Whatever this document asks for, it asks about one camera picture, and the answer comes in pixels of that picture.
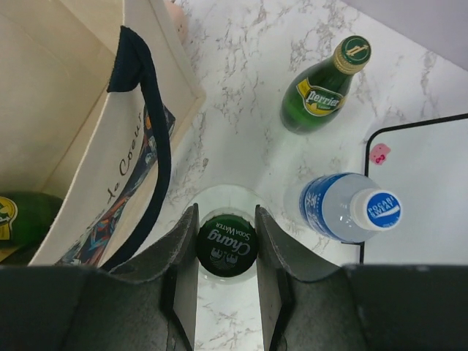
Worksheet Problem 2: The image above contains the pink whiteboard magnet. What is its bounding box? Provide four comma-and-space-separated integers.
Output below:
369, 143, 391, 165

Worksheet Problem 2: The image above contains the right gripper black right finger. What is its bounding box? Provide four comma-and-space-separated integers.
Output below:
254, 205, 368, 350

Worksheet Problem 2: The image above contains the beige canvas tote bag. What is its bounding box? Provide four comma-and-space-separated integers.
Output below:
1, 1, 205, 270

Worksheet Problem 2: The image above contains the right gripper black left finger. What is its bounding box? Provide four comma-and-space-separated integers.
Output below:
61, 205, 200, 350

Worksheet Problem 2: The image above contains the clear green-capped bottle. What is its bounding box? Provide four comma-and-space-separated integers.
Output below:
188, 184, 268, 284

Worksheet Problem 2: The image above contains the white whiteboard black frame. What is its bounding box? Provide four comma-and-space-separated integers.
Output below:
360, 114, 467, 265

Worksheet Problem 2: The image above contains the green Perrier glass bottle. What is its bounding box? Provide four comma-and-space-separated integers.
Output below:
280, 35, 371, 135

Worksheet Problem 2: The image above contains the blue-capped water bottle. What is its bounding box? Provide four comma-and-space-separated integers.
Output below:
284, 173, 403, 244

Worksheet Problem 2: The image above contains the pink power adapter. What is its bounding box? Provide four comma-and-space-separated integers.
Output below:
165, 1, 188, 42

